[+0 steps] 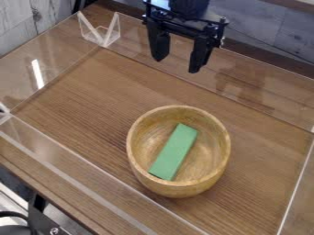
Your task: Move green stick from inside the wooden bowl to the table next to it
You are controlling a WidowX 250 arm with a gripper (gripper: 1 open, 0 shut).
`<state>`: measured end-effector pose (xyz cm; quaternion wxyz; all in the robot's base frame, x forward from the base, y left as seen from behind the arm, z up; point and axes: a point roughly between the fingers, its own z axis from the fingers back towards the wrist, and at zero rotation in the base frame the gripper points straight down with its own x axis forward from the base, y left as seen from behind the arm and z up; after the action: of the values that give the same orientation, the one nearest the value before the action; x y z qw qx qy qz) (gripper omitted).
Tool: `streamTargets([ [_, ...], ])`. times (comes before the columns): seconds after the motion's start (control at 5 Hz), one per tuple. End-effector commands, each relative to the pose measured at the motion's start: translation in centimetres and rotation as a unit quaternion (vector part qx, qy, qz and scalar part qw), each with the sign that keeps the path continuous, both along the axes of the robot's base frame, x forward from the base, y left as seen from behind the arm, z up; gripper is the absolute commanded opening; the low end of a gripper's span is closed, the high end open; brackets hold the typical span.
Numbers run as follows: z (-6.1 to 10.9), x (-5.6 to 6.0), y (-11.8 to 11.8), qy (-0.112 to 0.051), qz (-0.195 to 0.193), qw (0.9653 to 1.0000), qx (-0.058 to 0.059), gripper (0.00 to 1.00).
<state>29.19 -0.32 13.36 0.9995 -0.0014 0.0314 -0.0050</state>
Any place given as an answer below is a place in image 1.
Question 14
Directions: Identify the clear acrylic side wall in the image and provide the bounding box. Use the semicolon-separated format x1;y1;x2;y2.
0;113;209;235

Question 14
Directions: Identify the clear acrylic corner bracket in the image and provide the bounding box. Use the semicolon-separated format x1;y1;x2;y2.
78;12;121;48

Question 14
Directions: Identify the green rectangular stick block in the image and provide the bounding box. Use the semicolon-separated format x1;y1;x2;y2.
149;123;200;181

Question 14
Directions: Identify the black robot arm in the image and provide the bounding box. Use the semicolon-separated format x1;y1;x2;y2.
142;0;230;73

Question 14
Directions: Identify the black table leg clamp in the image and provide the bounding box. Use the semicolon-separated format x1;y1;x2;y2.
0;196;75;235

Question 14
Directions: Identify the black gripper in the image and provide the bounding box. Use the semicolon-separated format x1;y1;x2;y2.
144;0;230;73

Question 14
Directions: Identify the wooden bowl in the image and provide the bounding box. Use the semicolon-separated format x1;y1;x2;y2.
127;105;232;198

